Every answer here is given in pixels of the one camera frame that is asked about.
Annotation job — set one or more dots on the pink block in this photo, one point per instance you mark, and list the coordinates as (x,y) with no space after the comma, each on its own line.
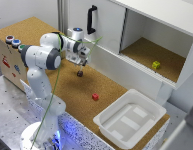
(95,96)

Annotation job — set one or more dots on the yellow block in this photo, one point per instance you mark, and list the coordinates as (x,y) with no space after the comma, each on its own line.
(156,65)

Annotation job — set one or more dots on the white sliding door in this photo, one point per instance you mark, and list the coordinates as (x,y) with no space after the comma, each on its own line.
(101,21)

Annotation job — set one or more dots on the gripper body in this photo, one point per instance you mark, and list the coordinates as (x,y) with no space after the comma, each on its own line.
(81,54)

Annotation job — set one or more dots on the red button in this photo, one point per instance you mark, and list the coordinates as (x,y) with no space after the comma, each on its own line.
(9,39)

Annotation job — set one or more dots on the blue button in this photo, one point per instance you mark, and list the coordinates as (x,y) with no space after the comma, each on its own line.
(16,42)

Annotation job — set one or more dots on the white plastic box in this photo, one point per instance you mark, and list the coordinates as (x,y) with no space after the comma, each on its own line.
(130,117)

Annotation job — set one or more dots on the green button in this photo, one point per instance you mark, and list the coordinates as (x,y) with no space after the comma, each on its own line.
(21,47)

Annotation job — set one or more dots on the purple block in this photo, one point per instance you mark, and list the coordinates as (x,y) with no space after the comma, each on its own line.
(80,73)

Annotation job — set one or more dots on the white cabinet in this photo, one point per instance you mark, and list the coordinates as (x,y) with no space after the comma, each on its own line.
(152,40)

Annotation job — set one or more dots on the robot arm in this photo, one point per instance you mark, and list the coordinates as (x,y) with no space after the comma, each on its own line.
(41,58)

